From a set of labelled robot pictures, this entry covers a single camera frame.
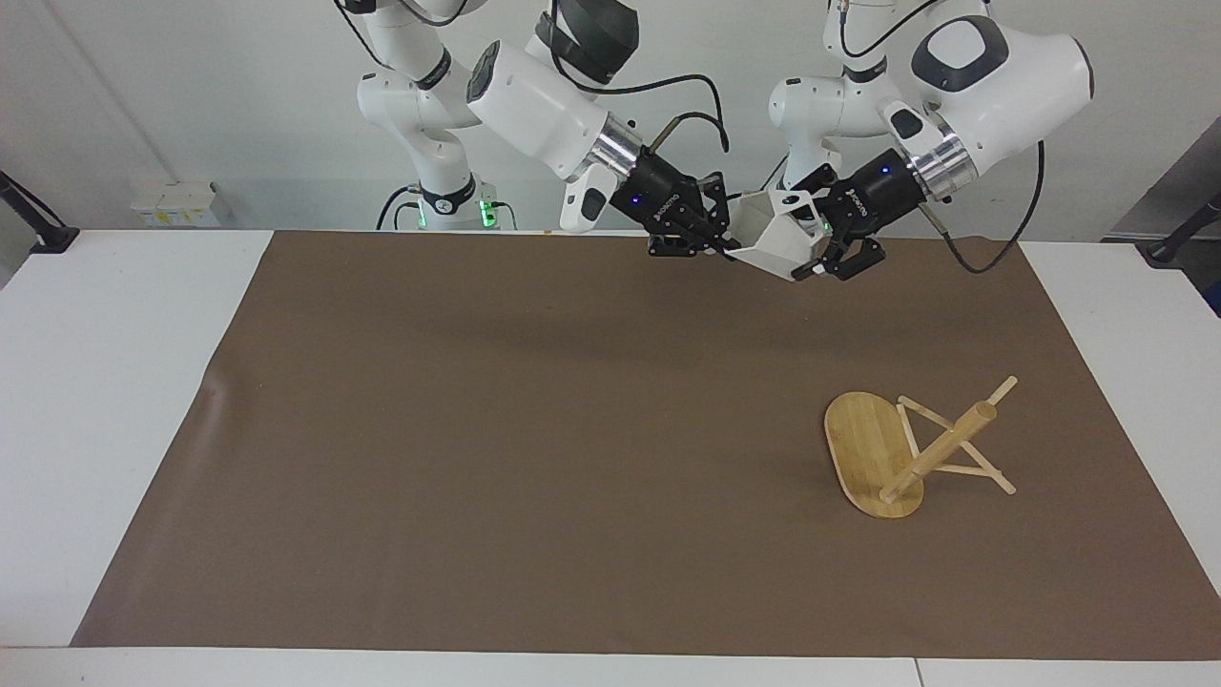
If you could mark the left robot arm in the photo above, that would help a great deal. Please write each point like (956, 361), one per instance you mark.
(1011, 76)

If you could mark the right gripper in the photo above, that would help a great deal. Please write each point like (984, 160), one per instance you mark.
(663, 196)

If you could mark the wooden cup rack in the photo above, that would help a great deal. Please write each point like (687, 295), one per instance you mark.
(873, 458)

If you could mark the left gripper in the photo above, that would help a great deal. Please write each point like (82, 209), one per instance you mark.
(873, 200)

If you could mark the black stand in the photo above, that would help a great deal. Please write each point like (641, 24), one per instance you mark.
(43, 232)
(1178, 239)

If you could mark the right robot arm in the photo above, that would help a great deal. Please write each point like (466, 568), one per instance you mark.
(534, 105)

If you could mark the white wall socket box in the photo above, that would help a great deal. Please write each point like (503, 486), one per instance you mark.
(176, 205)

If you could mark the white cup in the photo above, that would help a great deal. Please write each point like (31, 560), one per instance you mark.
(773, 239)

